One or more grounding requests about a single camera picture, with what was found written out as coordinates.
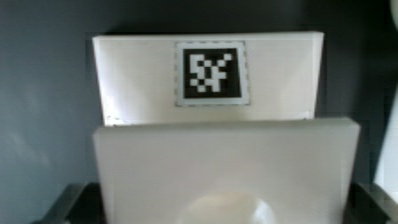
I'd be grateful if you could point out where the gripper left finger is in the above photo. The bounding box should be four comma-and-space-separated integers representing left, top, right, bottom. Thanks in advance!
33, 183, 104, 224

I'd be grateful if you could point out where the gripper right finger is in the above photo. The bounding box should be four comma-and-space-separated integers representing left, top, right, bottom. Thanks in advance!
349, 183, 398, 224

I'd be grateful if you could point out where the white lamp base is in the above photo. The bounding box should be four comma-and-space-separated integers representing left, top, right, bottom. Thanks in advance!
93, 31, 359, 224

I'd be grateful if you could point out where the white frame wall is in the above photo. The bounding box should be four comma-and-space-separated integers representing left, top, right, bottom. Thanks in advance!
375, 97, 398, 202

